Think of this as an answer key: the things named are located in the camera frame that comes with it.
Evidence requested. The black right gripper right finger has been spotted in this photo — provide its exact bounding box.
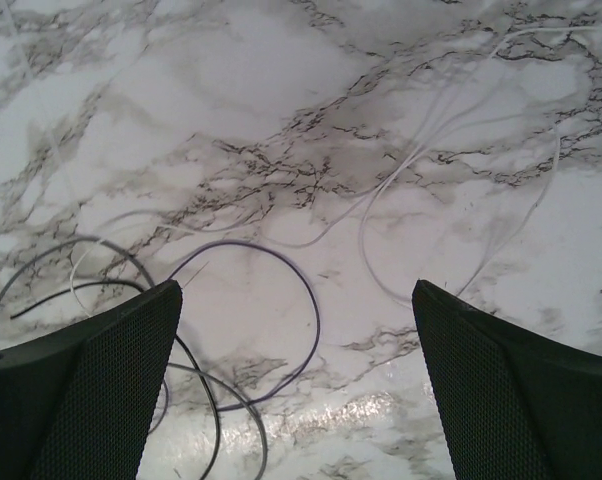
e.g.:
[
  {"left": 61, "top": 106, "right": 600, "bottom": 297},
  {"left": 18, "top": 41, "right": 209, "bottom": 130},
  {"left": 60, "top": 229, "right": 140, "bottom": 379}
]
[{"left": 412, "top": 280, "right": 602, "bottom": 479}]

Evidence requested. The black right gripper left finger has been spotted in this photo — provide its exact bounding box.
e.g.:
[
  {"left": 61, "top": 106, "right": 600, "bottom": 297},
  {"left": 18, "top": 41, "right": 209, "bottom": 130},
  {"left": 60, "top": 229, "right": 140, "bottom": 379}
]
[{"left": 0, "top": 280, "right": 182, "bottom": 479}]

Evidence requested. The white wire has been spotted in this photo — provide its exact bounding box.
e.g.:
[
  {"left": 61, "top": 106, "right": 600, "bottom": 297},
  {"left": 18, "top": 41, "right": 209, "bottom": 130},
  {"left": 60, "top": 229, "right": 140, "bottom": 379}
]
[{"left": 0, "top": 0, "right": 602, "bottom": 306}]

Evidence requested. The black wire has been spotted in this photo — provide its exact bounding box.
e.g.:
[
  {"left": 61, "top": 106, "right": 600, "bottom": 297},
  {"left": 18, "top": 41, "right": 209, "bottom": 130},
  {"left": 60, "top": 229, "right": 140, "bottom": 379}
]
[{"left": 9, "top": 280, "right": 220, "bottom": 480}]

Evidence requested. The purple wire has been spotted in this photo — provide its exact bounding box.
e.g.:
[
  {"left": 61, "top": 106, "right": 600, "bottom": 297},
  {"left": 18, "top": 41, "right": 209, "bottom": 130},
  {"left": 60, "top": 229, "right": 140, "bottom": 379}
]
[{"left": 145, "top": 240, "right": 322, "bottom": 436}]

